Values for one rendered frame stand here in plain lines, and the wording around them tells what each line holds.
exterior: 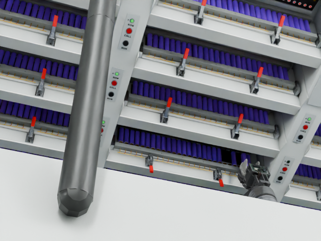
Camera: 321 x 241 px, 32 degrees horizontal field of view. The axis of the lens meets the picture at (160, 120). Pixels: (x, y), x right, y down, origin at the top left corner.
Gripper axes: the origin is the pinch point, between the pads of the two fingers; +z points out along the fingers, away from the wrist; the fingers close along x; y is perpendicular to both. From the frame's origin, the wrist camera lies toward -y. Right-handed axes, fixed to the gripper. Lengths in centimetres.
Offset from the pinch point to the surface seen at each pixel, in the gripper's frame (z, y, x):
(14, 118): 4, -2, 86
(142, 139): 7.1, -1.8, 39.2
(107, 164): -2, -10, 51
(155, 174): -1.6, -10.1, 32.5
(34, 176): -134, 75, 78
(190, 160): 1.9, -3.3, 20.4
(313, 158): -2.7, 10.9, -22.3
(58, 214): -137, 75, 76
